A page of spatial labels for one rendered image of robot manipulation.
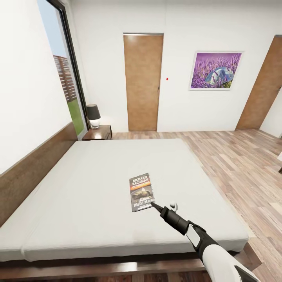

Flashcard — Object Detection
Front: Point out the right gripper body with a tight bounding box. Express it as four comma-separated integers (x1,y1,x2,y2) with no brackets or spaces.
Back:
160,206,181,229

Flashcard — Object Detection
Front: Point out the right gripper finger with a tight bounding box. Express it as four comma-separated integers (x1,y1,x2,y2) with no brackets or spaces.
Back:
151,202,163,213

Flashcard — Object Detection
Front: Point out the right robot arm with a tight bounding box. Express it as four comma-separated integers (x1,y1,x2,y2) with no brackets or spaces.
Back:
151,202,261,282

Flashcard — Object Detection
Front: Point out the hardback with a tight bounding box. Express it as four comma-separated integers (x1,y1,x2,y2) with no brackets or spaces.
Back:
129,173,155,212

